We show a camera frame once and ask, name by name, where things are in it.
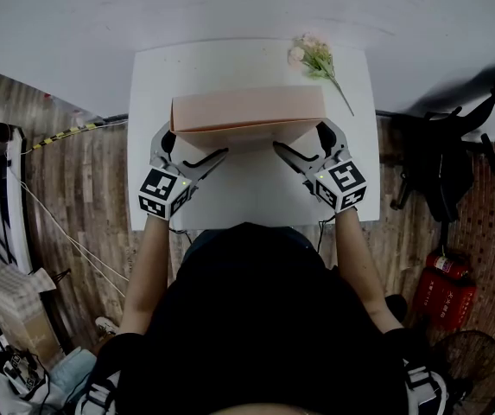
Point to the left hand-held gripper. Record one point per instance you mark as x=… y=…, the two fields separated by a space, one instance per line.
x=163 y=193

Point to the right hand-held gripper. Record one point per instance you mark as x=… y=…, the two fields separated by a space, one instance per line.
x=342 y=186

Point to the person's left forearm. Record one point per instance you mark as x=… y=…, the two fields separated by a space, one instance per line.
x=147 y=275

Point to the person's right forearm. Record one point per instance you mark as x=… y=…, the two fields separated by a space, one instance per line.
x=359 y=257

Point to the artificial flower sprig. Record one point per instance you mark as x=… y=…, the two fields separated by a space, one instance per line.
x=316 y=59

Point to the yellow black striped tape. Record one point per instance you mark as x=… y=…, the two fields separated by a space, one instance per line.
x=63 y=134

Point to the black office chair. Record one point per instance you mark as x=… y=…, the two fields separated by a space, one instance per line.
x=441 y=162

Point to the red fire extinguisher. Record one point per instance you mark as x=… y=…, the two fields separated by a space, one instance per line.
x=448 y=266

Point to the person's black shirt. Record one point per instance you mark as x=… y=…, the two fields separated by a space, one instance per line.
x=264 y=327

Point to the white sneaker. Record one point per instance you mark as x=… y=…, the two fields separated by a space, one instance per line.
x=106 y=326

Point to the red extinguisher box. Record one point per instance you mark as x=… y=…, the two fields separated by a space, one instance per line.
x=443 y=303

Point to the checkered cardboard box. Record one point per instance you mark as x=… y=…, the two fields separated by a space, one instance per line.
x=18 y=305

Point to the light blue cloth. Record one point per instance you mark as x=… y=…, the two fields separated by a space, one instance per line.
x=72 y=374

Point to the person's left striped shoe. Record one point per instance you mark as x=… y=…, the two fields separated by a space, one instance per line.
x=98 y=393

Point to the person's striped shoe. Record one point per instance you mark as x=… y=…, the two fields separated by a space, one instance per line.
x=424 y=389
x=98 y=393

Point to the black floor fan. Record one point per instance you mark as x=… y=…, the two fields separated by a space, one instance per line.
x=471 y=361

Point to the person's right striped shoe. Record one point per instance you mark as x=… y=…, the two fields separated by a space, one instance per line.
x=424 y=389

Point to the white plastic bag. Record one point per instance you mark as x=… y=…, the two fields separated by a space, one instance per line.
x=18 y=387

